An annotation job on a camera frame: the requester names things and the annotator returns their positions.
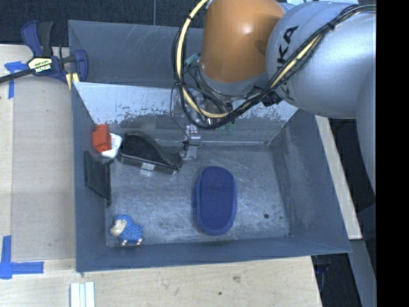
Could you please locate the blue oval sponge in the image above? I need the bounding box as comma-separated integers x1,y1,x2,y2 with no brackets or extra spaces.
192,166,238,236

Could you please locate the grey metal bin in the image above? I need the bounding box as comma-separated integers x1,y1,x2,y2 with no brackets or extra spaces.
67,20,353,273

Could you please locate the blue toy sheep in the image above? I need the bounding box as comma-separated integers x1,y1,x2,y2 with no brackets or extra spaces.
109,214,144,247

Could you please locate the black flat mesh pad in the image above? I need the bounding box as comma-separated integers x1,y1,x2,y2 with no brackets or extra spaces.
83,150,113,208

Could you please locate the white bottle with orange cap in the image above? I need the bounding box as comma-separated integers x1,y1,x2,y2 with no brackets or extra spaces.
92,123,123,160

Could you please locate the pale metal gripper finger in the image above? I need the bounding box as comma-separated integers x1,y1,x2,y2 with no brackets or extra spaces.
178,145,197,161
184,124,202,147

